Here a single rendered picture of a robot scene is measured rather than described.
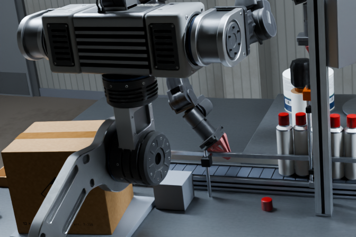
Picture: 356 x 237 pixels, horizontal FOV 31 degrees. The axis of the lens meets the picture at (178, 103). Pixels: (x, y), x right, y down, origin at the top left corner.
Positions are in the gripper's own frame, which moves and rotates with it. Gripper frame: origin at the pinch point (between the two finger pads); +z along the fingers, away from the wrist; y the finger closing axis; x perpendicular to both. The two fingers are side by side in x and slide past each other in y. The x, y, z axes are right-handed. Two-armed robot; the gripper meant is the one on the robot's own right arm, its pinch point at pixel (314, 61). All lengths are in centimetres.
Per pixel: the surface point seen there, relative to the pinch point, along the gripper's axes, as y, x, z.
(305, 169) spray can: 0.7, 22.4, 27.9
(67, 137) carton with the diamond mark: 65, 52, 6
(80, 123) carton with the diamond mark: 67, 40, 6
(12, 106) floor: 319, -263, 132
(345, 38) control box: -13.4, 35.0, -18.2
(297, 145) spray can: 2.8, 22.2, 20.0
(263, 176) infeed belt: 14.1, 23.7, 30.7
